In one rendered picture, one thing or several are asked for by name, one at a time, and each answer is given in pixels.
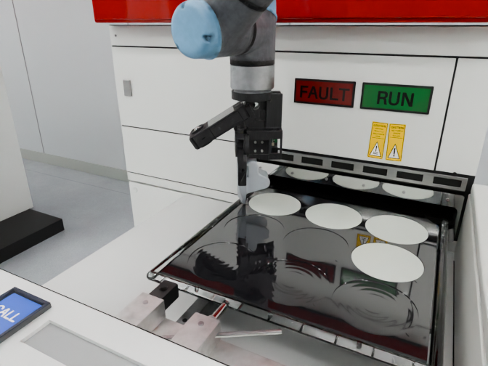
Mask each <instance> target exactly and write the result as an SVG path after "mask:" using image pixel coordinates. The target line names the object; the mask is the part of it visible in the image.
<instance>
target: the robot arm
mask: <svg viewBox="0 0 488 366"><path fill-rule="evenodd" d="M276 22H277V14H276V0H187V1H184V2H182V3H181V4H180V5H179V6H178V7H177V8H176V9H175V11H174V14H173V17H172V20H171V33H172V37H173V40H174V43H175V44H176V46H177V49H178V50H179V51H180V52H181V53H182V54H183V55H184V56H186V57H189V58H191V59H205V60H213V59H215V58H219V57H229V59H230V87H231V89H232V99H233V100H237V101H239V102H237V103H236V104H234V105H233V106H231V107H229V108H228V109H226V110H225V111H223V112H222V113H220V114H218V115H217V116H215V117H214V118H212V119H211V120H209V121H207V122H205V123H204V124H200V125H199V126H197V127H195V128H194V129H193V130H192V131H191V132H190V142H191V143H192V145H193V146H194V148H195V149H196V150H199V149H200V148H202V147H205V146H206V145H208V144H210V143H211V142H212V141H213V140H215V139H216V138H217V137H220V136H221V135H222V134H224V133H226V132H227V131H229V130H230V129H232V128H234V130H235V157H237V196H238V197H239V199H240V200H241V202H242V203H243V204H245V203H246V195H247V194H248V193H249V192H255V191H258V190H263V189H266V188H267V187H268V186H269V184H270V180H269V178H268V173H267V171H265V170H263V169H261V168H259V167H258V164H257V162H256V159H257V158H258V159H259V160H282V93H281V92H280V91H271V90H272V89H273V88H274V87H275V38H276ZM255 102H257V103H258V105H257V106H255V105H256V104H255ZM277 139H280V153H278V147H277Z"/></svg>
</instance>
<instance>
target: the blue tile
mask: <svg viewBox="0 0 488 366"><path fill-rule="evenodd" d="M40 307H41V305H40V304H37V303H35V302H33V301H31V300H29V299H26V298H24V297H22V296H20V295H17V294H16V293H13V294H12V295H10V296H8V297H6V298H5V299H3V300H1V301H0V334H2V333H3V332H4V331H6V330H8V329H9V328H10V327H12V326H13V325H15V324H16V323H18V322H19V321H20V320H22V319H24V318H25V317H27V316H28V315H29V314H31V313H32V312H34V311H36V310H37V309H38V308H40Z"/></svg>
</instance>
